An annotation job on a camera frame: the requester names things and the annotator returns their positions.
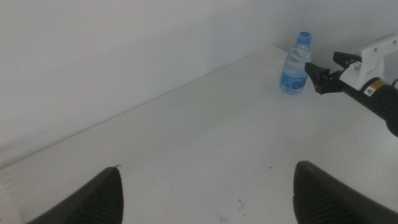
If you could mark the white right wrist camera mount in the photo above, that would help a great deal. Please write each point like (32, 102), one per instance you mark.
(371, 56)

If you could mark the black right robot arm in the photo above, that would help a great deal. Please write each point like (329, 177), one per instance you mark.
(393, 118)

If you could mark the water bottle with blue cap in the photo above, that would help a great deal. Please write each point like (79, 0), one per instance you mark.
(295, 71)

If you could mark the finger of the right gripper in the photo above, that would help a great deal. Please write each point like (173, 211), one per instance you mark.
(345, 59)
(318, 77)

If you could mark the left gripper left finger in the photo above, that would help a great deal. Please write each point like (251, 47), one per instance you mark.
(99, 199)

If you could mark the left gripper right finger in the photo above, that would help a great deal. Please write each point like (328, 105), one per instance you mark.
(320, 199)

